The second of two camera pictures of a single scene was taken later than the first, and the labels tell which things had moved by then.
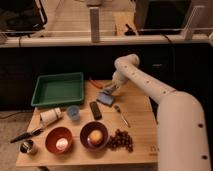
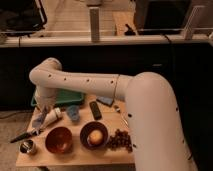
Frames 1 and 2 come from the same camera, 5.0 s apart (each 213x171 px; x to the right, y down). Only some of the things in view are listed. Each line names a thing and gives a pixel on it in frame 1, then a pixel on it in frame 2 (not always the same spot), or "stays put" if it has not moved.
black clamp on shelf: x=130 y=31 stays put
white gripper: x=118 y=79 → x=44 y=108
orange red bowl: x=59 y=140 stays put
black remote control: x=96 y=111 stays put
